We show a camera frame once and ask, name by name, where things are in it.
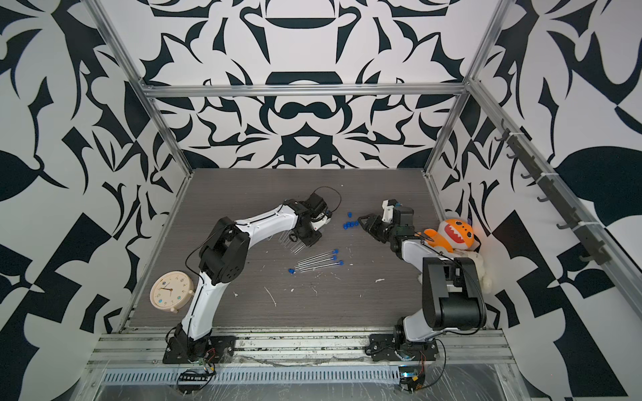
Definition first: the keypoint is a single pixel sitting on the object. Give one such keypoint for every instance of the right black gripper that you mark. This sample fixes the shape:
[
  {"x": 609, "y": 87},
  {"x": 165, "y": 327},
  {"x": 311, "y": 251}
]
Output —
[{"x": 370, "y": 225}]

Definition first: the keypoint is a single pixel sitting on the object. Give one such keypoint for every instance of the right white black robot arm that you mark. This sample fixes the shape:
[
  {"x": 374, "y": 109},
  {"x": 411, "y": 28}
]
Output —
[{"x": 451, "y": 273}]

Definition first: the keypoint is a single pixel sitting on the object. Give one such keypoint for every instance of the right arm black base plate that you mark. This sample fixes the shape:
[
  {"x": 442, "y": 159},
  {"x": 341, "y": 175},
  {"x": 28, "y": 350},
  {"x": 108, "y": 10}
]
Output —
[{"x": 388, "y": 347}]

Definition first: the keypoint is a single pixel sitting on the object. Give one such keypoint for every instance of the test tube front most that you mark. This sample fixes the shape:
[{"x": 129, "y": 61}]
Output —
[{"x": 314, "y": 268}]

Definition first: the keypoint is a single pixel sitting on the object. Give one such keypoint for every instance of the orange shark plush toy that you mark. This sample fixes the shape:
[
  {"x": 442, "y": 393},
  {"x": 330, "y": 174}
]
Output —
[{"x": 452, "y": 235}]

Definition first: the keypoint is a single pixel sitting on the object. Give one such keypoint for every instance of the beige round alarm clock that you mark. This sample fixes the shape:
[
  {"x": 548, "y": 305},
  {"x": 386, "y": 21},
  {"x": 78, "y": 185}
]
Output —
[{"x": 172, "y": 291}]

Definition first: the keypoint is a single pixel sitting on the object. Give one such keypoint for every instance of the black wall hook rail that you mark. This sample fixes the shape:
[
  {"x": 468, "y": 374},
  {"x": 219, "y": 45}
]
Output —
[{"x": 557, "y": 193}]

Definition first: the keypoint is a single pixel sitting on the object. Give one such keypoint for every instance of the aluminium frame front rail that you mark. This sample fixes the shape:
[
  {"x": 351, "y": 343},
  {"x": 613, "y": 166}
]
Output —
[{"x": 145, "y": 347}]

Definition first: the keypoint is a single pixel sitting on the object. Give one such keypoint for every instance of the cream plush toy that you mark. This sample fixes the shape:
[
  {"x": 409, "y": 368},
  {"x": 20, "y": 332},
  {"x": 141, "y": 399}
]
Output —
[{"x": 483, "y": 275}]

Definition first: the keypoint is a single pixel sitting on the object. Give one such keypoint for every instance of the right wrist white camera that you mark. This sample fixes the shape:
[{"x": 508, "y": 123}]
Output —
[{"x": 388, "y": 209}]

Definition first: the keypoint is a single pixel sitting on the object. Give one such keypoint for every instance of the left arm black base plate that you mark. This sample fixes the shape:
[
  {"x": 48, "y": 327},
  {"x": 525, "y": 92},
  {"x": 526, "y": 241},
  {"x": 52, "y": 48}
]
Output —
[{"x": 209, "y": 349}]

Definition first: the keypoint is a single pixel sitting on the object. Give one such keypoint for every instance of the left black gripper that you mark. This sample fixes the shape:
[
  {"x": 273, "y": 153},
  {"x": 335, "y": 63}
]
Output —
[{"x": 311, "y": 241}]

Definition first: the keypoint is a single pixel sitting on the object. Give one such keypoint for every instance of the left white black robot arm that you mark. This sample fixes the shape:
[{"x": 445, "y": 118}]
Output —
[{"x": 223, "y": 256}]

